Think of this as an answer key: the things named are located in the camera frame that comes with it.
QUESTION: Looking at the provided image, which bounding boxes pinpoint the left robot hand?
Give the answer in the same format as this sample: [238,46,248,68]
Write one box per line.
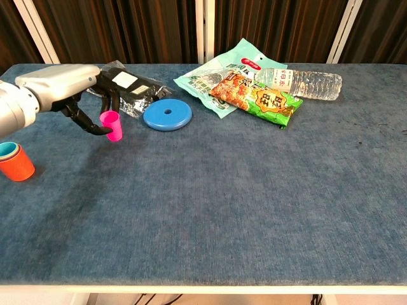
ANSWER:
[15,64,121,137]

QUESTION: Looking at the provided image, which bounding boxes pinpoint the magenta plastic cup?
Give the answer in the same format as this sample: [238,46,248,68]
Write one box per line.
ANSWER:
[99,110,123,142]

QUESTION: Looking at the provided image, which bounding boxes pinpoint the cyan plastic cup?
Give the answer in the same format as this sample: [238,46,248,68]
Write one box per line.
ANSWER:
[0,142,20,159]

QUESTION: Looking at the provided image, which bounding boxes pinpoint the orange plastic cup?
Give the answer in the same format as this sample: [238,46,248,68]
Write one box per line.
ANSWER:
[0,143,36,182]

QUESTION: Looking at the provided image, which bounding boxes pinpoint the dark brown curtain panel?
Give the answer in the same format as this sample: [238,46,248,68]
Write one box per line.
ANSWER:
[214,0,349,64]
[31,0,198,64]
[0,0,44,72]
[338,0,407,65]

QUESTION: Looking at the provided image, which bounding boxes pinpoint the black item in clear bag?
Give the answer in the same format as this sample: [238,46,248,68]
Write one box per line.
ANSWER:
[85,60,175,120]

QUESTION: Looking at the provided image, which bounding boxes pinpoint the blue disc with hole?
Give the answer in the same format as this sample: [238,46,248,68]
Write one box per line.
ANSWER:
[142,98,193,132]

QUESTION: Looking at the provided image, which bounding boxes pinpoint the teal snack bag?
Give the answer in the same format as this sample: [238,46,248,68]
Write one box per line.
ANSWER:
[173,37,289,119]

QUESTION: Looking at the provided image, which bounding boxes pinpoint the orange green snack bag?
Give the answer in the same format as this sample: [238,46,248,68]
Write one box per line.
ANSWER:
[209,71,304,130]

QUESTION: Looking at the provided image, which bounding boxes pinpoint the blue table mat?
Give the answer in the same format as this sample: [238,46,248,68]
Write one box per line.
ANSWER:
[0,63,407,287]

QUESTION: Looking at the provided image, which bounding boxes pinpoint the clear plastic water bottle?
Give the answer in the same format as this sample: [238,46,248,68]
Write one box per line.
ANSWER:
[254,67,343,102]

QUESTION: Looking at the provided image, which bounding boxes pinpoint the white frame post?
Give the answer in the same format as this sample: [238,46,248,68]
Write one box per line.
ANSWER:
[194,0,217,64]
[326,0,363,64]
[12,0,61,64]

